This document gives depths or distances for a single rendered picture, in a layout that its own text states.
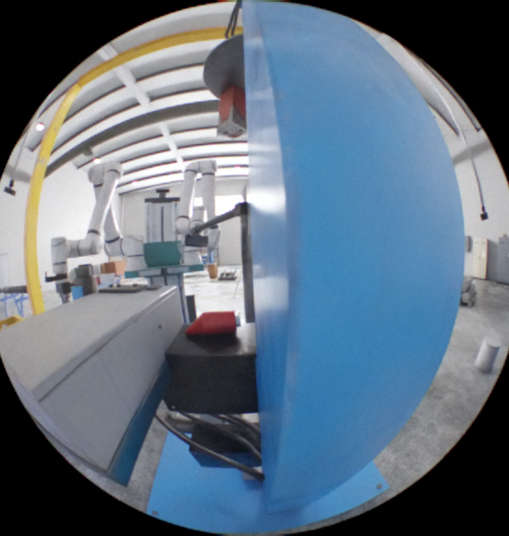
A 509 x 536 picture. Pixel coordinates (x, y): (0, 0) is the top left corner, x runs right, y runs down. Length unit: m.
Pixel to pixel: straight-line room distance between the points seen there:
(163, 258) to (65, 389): 1.44
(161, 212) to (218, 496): 2.08
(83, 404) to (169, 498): 1.07
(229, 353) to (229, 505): 0.98
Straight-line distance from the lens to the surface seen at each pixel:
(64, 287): 0.91
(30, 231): 2.60
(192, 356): 0.36
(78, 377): 0.21
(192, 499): 1.21
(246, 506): 1.16
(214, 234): 1.38
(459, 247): 0.18
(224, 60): 1.02
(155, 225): 1.66
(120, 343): 0.26
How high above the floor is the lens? 1.27
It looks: 7 degrees down
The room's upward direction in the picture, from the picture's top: 2 degrees counter-clockwise
